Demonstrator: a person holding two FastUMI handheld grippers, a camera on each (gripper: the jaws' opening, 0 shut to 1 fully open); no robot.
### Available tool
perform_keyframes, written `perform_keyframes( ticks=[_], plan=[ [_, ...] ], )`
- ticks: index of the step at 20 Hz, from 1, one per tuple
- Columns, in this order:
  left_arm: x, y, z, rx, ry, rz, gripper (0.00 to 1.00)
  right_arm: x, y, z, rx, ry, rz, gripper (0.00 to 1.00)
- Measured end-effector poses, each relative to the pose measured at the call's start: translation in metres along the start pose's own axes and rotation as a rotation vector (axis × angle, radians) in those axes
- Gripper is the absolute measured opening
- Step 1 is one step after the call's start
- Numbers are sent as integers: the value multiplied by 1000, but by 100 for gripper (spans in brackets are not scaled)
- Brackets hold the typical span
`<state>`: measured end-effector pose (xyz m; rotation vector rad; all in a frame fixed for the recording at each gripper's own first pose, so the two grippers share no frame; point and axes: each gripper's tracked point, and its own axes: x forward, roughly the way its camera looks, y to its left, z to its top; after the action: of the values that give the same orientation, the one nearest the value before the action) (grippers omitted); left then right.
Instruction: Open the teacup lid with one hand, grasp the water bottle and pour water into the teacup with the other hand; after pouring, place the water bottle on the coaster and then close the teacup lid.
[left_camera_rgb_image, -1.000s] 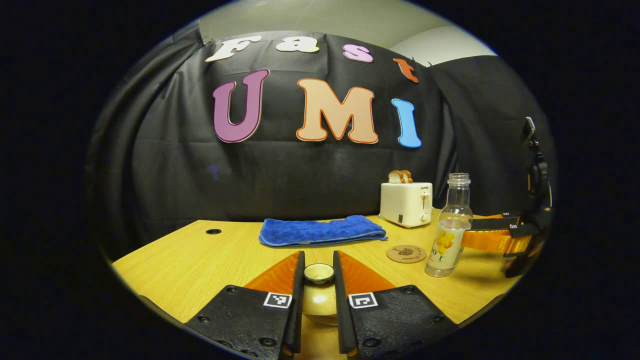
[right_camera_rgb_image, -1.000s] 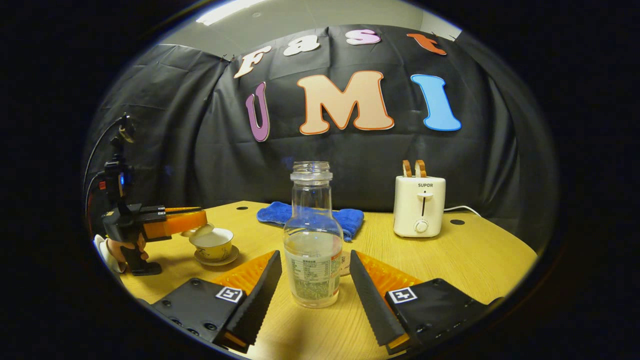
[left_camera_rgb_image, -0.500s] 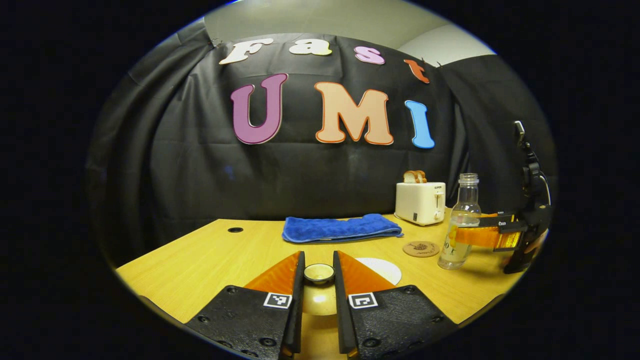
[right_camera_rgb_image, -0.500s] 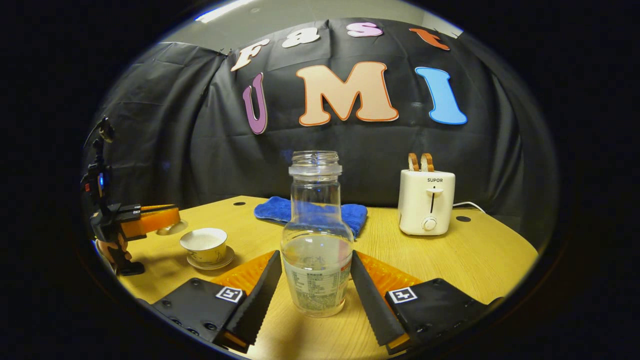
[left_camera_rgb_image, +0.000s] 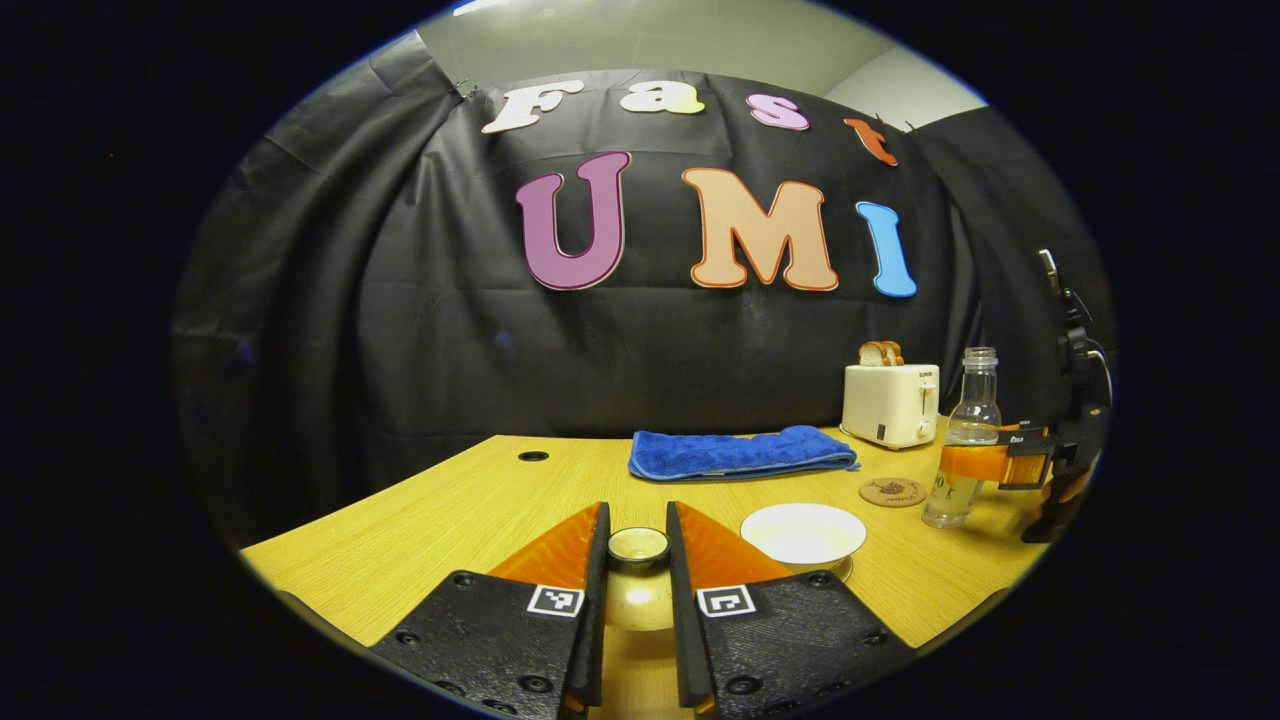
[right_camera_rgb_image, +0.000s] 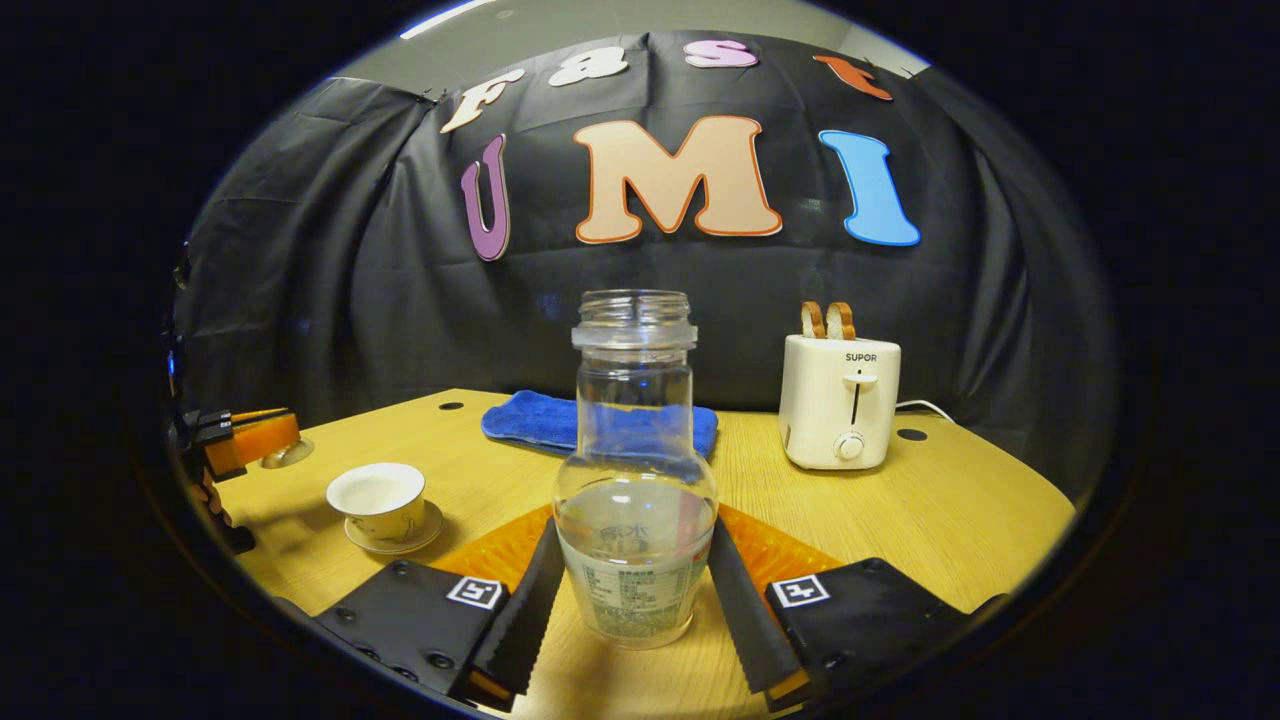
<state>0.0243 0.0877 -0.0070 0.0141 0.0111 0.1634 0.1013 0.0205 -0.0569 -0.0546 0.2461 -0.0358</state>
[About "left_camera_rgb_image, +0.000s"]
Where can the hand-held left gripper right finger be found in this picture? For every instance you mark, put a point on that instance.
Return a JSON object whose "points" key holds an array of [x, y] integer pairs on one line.
{"points": [[685, 620]]}

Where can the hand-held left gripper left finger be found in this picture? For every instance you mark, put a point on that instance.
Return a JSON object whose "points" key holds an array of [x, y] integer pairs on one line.
{"points": [[595, 620]]}

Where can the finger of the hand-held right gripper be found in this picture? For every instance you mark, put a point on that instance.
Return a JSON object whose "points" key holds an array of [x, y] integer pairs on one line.
{"points": [[985, 465], [1022, 432]]}

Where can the clear water bottle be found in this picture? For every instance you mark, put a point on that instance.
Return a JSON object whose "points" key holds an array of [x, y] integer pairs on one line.
{"points": [[975, 415]]}

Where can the round wooden coaster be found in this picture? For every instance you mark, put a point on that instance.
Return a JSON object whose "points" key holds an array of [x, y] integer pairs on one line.
{"points": [[890, 492]]}

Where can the cream porcelain teacup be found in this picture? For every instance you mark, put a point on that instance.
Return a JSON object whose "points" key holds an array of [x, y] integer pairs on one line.
{"points": [[800, 535]]}

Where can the white toaster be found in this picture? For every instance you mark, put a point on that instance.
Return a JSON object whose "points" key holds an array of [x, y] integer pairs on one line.
{"points": [[885, 405]]}

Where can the bread slice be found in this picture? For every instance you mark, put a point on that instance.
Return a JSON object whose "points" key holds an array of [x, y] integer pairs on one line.
{"points": [[870, 355], [896, 352]]}

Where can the blue folded towel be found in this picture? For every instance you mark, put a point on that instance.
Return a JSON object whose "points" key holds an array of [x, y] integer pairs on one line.
{"points": [[735, 455]]}

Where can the black backdrop cloth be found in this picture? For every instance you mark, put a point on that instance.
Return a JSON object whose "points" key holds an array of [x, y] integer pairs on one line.
{"points": [[400, 330]]}

